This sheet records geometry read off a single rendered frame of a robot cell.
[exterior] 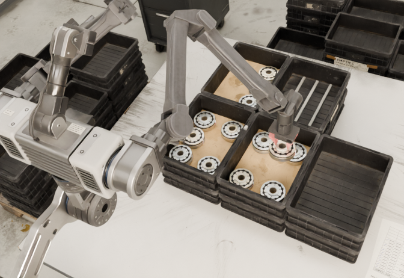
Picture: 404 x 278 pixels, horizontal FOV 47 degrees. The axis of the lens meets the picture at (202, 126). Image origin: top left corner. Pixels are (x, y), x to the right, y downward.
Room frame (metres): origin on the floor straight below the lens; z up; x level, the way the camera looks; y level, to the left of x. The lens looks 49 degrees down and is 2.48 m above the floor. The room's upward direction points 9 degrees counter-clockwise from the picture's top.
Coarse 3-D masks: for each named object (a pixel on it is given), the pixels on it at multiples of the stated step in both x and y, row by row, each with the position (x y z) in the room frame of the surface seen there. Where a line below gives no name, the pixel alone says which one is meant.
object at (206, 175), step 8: (208, 96) 1.50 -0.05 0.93; (192, 104) 1.47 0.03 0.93; (232, 104) 1.43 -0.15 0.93; (240, 136) 1.24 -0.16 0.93; (232, 144) 1.20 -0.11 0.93; (168, 160) 1.18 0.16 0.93; (176, 160) 1.17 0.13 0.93; (224, 160) 1.13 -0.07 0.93; (184, 168) 1.13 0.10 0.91; (192, 168) 1.11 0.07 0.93; (216, 168) 1.09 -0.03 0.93; (208, 176) 1.06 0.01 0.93
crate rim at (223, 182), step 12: (252, 120) 1.32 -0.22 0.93; (312, 132) 1.20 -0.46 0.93; (312, 144) 1.14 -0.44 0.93; (228, 156) 1.14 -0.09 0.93; (300, 168) 1.03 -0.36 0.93; (216, 180) 1.05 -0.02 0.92; (240, 192) 0.98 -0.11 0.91; (252, 192) 0.96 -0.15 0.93; (288, 192) 0.93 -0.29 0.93; (276, 204) 0.89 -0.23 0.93
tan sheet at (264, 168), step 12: (252, 156) 1.20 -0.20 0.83; (264, 156) 1.19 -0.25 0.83; (252, 168) 1.13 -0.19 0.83; (264, 168) 1.12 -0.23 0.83; (276, 168) 1.11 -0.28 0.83; (288, 168) 1.10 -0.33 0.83; (228, 180) 1.10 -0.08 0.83; (240, 180) 1.09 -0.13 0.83; (264, 180) 1.07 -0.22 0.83; (276, 180) 1.06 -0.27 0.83; (288, 180) 1.05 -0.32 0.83
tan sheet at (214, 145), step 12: (216, 120) 1.44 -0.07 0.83; (228, 120) 1.42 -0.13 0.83; (204, 132) 1.38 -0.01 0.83; (216, 132) 1.36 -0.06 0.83; (180, 144) 1.33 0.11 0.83; (204, 144) 1.31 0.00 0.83; (216, 144) 1.29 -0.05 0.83; (228, 144) 1.28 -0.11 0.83; (168, 156) 1.27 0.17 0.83; (204, 156) 1.24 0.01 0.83; (216, 156) 1.23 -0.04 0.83
